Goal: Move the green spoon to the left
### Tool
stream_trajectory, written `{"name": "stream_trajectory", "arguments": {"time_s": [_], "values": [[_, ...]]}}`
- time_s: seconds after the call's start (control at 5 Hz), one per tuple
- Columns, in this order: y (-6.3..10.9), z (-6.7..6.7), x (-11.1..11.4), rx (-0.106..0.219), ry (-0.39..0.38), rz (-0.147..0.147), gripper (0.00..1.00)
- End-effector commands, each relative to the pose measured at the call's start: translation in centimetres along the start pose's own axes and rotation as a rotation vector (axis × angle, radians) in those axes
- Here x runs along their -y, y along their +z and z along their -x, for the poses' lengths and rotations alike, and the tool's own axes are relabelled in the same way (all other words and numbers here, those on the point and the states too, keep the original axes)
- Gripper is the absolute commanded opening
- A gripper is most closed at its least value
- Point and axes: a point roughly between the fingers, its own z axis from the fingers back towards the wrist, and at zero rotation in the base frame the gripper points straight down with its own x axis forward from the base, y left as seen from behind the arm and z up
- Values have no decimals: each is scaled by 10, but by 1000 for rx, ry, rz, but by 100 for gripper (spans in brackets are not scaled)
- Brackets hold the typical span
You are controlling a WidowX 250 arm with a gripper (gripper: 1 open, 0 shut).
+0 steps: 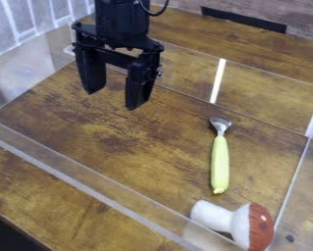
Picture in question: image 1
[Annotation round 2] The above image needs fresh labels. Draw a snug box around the black strip on table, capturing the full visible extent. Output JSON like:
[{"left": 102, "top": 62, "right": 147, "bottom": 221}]
[{"left": 201, "top": 6, "right": 287, "bottom": 33}]

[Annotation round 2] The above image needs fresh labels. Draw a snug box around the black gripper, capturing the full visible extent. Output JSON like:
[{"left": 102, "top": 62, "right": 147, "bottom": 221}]
[{"left": 72, "top": 0, "right": 165, "bottom": 111}]

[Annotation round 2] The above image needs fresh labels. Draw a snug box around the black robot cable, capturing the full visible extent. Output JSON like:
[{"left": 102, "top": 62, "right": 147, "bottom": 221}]
[{"left": 137, "top": 0, "right": 170, "bottom": 18}]

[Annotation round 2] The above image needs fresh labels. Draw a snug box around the clear acrylic triangle bracket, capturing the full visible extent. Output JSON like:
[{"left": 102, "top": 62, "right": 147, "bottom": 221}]
[{"left": 63, "top": 45, "right": 75, "bottom": 56}]

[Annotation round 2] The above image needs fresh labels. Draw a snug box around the clear acrylic enclosure wall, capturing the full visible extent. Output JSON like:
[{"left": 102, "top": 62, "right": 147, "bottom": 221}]
[{"left": 0, "top": 24, "right": 313, "bottom": 251}]

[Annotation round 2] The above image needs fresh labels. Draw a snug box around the red white mushroom toy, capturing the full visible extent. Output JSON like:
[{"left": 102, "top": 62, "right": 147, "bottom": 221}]
[{"left": 190, "top": 200, "right": 275, "bottom": 251}]

